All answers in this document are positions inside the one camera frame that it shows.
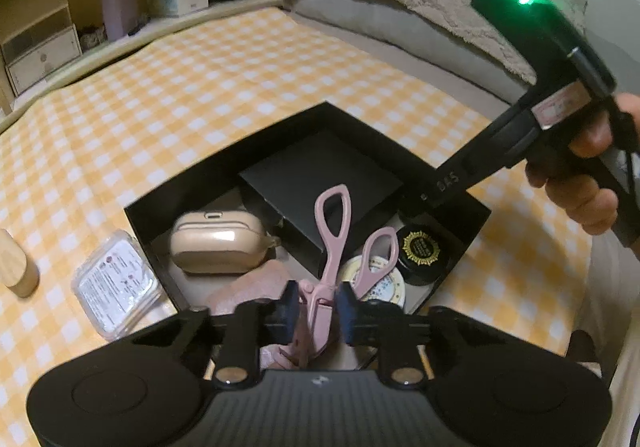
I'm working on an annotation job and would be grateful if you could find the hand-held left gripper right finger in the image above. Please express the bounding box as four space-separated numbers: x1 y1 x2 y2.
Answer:
336 284 483 385

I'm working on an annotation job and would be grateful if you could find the pink eyelash curler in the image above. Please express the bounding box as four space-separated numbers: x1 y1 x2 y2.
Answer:
277 183 401 371

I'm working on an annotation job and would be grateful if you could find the black round tin gold label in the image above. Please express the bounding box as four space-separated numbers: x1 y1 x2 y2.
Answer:
397 224 451 287

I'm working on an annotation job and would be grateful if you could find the large black box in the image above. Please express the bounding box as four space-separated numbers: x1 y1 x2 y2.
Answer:
124 101 492 323

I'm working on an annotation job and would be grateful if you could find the clear plastic packet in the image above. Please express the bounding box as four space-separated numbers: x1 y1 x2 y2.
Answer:
70 229 169 342

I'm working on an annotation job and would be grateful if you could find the white drawer box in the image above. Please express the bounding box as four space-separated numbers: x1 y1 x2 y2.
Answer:
0 22 83 98

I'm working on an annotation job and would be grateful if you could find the small black box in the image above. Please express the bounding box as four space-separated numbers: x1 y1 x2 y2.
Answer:
237 129 405 280

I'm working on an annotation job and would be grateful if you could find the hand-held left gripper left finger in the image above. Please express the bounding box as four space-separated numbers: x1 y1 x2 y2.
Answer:
131 279 301 385

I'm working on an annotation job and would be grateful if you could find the person's right hand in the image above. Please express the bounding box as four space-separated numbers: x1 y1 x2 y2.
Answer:
525 94 640 236

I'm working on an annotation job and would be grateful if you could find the lilac bottle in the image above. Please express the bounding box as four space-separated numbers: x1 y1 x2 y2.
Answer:
101 0 139 40

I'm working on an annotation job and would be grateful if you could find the white round tin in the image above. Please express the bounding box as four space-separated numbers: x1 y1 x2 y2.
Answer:
337 254 407 316

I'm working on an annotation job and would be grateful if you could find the grey bed sheet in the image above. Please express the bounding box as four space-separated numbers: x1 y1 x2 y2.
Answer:
287 9 640 428

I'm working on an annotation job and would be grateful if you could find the black cable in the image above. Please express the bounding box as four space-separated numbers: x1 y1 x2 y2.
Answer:
606 96 640 168

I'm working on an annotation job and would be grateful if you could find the yellow white checked cloth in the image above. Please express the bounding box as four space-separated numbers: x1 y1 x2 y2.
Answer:
0 7 596 378

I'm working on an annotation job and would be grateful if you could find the pink fuzzy cloth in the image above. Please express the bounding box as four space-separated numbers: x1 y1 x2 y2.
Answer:
206 261 301 319

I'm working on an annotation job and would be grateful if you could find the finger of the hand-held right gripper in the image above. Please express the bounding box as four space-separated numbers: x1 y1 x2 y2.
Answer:
399 194 441 225

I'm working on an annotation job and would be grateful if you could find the rounded light wooden block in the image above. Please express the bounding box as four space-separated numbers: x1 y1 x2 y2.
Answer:
0 228 41 299

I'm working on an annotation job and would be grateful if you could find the beige earbud case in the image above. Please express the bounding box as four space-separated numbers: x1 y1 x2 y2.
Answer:
169 211 281 276

